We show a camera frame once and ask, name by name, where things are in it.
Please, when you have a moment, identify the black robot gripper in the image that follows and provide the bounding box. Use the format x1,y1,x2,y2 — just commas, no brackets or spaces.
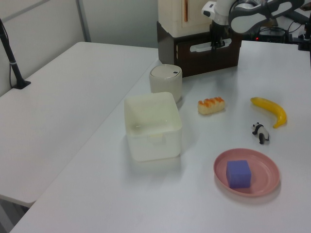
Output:
209,20,230,51

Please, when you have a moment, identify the brown drawer with white handle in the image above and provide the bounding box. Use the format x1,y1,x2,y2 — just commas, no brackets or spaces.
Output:
174,36,241,69

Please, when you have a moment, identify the dark brown drawer cabinet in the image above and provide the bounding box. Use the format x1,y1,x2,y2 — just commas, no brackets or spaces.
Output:
156,20,243,79

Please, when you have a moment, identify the black electronics box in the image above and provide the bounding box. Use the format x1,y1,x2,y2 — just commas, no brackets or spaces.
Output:
255,27,287,42

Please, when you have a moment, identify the orange glazed bread loaf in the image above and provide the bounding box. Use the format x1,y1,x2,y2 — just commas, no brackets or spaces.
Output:
197,96,226,115

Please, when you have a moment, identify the beige lidded trash can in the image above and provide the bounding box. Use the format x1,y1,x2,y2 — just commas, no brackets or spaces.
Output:
148,64,183,104

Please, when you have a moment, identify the yellow banana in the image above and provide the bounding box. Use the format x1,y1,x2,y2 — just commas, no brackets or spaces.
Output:
250,96,288,129

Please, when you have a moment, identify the black clamp stand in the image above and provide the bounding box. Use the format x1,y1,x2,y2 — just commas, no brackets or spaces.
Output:
296,17,311,52

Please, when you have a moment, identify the black and white panda figurine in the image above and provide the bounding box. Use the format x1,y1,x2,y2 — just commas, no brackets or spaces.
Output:
251,122,271,145

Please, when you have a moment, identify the cream plastic storage container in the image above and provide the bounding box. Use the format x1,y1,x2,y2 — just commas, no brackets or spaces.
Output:
123,91,183,163

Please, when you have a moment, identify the purple cube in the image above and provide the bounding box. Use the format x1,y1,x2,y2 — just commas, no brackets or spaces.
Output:
225,159,252,190

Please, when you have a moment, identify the pink plate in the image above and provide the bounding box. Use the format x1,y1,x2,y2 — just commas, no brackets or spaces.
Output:
213,148,281,198

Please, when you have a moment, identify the cream box with copper handle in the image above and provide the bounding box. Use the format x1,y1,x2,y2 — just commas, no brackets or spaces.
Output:
157,0,214,38

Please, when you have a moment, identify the black pole camera stand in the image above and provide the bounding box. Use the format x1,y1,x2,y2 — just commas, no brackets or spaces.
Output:
0,17,32,90

